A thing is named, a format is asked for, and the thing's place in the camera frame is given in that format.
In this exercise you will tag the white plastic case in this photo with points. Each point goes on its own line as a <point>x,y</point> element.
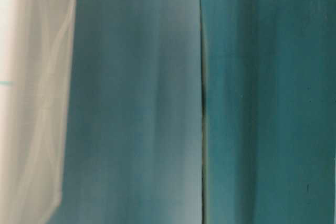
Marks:
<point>37,39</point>

